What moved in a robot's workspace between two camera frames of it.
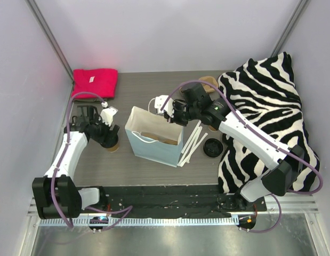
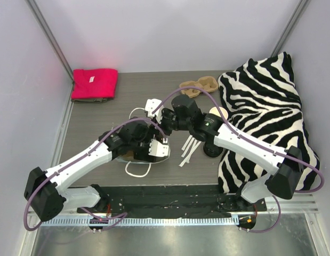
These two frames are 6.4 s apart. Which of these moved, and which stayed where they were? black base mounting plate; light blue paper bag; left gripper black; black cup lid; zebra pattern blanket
Moved: light blue paper bag; left gripper black
Stayed: black cup lid; zebra pattern blanket; black base mounting plate
